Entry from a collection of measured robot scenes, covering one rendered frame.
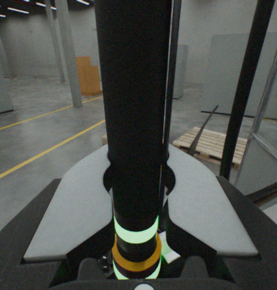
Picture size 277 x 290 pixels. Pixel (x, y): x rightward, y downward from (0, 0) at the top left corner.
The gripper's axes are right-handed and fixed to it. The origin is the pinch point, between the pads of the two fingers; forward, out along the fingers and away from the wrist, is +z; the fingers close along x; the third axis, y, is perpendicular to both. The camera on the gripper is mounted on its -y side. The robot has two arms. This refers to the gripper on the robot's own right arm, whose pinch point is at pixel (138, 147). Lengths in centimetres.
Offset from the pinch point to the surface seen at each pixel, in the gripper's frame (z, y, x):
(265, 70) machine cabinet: 446, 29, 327
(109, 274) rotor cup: 3.4, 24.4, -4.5
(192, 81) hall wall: 1159, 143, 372
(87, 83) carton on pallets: 798, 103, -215
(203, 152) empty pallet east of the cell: 230, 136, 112
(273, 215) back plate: 16.7, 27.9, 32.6
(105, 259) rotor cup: 7.7, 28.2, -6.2
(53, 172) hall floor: 200, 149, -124
